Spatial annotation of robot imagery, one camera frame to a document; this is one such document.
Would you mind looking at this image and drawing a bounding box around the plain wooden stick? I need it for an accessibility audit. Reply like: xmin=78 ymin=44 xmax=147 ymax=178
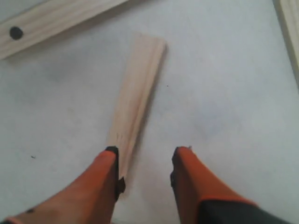
xmin=273 ymin=0 xmax=299 ymax=86

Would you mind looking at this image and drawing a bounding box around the wooden stick with holes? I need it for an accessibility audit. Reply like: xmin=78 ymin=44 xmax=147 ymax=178
xmin=0 ymin=0 xmax=125 ymax=59

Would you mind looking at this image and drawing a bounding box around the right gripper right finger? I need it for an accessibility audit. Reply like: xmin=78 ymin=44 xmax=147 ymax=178
xmin=170 ymin=147 xmax=284 ymax=224

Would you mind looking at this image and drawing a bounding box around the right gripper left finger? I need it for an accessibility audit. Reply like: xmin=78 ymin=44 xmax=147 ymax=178
xmin=4 ymin=146 xmax=126 ymax=224

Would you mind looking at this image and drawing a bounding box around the grooved wooden stick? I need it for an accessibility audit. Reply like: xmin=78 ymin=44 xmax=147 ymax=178
xmin=107 ymin=33 xmax=166 ymax=178

